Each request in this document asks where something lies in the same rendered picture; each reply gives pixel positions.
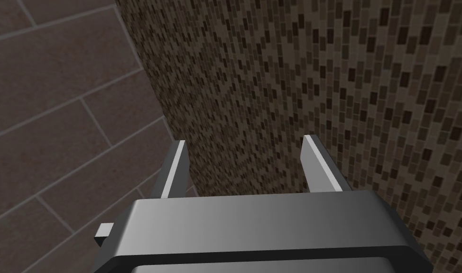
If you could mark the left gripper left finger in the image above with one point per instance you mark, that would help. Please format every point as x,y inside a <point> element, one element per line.
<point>173,170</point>

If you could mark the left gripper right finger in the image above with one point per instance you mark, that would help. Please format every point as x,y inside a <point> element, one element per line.
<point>320,170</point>

